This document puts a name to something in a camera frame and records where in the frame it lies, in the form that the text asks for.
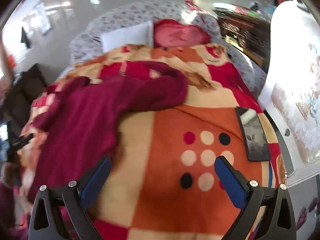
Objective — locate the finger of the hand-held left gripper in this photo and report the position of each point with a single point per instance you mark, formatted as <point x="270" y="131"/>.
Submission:
<point x="21" y="142"/>

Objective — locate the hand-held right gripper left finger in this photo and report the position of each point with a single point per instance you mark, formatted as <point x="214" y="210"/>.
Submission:
<point x="96" y="180"/>

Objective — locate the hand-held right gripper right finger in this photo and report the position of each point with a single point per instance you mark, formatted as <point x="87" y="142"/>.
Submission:
<point x="230" y="182"/>

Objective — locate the maroon knit sweater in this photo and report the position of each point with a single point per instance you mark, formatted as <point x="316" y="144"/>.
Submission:
<point x="87" y="110"/>

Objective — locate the black smartphone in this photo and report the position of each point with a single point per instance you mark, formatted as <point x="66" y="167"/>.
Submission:
<point x="255" y="137"/>

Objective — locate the dark armchair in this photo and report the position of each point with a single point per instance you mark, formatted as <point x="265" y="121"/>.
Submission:
<point x="27" y="87"/>

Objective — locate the orange red printed blanket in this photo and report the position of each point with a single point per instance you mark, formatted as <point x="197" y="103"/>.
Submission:
<point x="160" y="120"/>

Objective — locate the dark hanging cloth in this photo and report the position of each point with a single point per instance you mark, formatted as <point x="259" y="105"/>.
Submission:
<point x="25" y="37"/>

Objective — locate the white pillow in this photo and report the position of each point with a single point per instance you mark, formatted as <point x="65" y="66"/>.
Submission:
<point x="125" y="36"/>

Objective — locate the dark carved wooden headboard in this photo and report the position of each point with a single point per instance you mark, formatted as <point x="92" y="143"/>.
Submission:
<point x="245" y="35"/>

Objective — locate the pink red cloth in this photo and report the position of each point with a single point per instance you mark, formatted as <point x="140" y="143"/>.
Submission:
<point x="180" y="33"/>

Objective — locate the floral bedsheet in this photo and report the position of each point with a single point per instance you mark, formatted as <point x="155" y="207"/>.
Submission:
<point x="120" y="15"/>

